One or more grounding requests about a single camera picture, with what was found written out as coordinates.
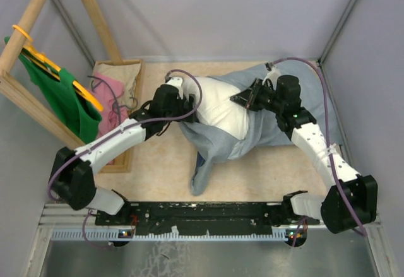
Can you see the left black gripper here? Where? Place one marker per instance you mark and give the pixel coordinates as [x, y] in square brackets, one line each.
[189, 104]

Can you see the grey hanger in tray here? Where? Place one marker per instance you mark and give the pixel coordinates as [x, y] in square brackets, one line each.
[112, 93]

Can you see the yellow plastic hanger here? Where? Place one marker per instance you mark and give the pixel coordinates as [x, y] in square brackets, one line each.
[43, 62]

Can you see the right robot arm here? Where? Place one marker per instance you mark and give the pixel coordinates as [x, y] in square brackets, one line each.
[351, 200]

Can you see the wooden clothes rack frame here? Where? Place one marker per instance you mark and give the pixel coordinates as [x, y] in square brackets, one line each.
[14, 91]

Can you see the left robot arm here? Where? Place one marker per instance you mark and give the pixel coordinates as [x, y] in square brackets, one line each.
[74, 171]

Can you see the white pillow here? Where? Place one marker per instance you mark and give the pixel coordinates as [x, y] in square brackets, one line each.
[216, 109]

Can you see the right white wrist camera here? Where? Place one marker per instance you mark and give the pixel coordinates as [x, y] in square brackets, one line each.
[273, 73]

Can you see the beige cloth in tray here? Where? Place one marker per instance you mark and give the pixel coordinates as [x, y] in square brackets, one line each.
[128, 74]

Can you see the wooden tray box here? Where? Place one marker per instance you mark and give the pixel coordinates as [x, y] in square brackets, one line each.
[139, 83]

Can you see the pink garment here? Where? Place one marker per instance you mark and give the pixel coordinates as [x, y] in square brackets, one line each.
[110, 120]

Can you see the light blue pillowcase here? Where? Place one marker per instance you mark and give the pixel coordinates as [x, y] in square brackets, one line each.
[216, 146]

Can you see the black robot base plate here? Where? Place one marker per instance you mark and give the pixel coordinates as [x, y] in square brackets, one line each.
[241, 218]

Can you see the green shirt on hanger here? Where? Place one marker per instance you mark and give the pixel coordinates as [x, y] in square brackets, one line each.
[76, 113]

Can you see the aluminium frame rail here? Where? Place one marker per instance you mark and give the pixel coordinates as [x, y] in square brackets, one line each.
[348, 10]

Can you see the white cable duct strip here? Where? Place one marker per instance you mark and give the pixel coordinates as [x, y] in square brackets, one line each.
[120, 235]

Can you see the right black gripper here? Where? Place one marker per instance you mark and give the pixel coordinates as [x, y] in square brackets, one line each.
[248, 98]

